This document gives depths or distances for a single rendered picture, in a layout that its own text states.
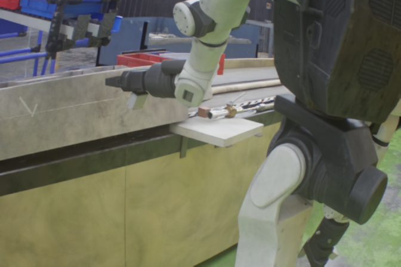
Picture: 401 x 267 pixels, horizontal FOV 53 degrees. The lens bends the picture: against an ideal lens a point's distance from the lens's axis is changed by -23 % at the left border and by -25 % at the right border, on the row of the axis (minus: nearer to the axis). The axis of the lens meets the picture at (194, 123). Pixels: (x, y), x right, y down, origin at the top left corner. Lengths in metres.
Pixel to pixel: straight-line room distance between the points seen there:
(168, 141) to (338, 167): 1.00
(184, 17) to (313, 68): 0.32
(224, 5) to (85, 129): 0.70
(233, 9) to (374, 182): 0.42
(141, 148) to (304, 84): 0.93
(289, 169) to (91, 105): 0.74
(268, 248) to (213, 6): 0.49
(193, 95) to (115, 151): 0.47
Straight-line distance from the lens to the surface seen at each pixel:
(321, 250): 1.22
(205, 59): 1.06
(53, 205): 1.43
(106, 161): 1.53
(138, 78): 1.27
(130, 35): 6.69
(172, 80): 1.22
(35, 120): 1.31
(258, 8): 12.02
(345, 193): 0.84
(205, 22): 0.92
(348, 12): 0.69
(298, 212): 1.00
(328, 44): 0.73
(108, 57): 7.01
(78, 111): 1.41
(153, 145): 1.68
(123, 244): 1.74
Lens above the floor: 1.26
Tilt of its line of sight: 15 degrees down
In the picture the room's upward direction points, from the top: 7 degrees clockwise
